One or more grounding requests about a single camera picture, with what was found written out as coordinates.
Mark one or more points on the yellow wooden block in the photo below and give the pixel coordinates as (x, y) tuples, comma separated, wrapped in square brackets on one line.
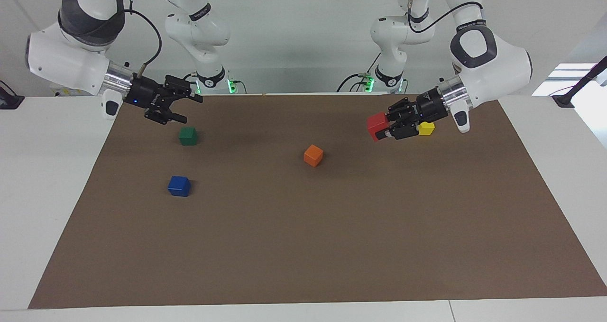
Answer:
[(427, 129)]

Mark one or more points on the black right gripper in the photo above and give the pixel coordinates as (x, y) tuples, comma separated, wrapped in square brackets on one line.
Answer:
[(144, 93)]

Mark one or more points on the green wooden block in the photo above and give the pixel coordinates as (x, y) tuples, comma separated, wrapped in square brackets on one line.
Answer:
[(188, 136)]

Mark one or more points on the black table clamp mount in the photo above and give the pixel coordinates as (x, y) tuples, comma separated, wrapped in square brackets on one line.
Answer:
[(9, 101)]

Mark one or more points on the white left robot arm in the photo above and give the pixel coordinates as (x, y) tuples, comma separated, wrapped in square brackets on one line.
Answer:
[(502, 70)]

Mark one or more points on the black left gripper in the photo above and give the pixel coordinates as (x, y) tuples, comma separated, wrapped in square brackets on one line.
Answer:
[(432, 106)]

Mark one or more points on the brown table mat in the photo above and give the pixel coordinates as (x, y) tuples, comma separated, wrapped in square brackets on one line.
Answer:
[(303, 236)]

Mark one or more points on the black angled stand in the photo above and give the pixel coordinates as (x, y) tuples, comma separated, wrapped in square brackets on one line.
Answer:
[(581, 82)]

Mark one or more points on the blue wooden block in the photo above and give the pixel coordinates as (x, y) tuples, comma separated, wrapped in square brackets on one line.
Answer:
[(179, 186)]

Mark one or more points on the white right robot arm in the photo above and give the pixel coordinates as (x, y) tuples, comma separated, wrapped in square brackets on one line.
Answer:
[(61, 61)]

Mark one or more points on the orange wooden block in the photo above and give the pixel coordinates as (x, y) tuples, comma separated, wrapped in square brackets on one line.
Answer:
[(313, 156)]

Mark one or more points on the white wall socket box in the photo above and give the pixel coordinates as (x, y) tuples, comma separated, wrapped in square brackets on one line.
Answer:
[(59, 92)]

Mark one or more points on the red wooden block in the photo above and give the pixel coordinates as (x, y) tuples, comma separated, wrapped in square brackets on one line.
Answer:
[(377, 125)]

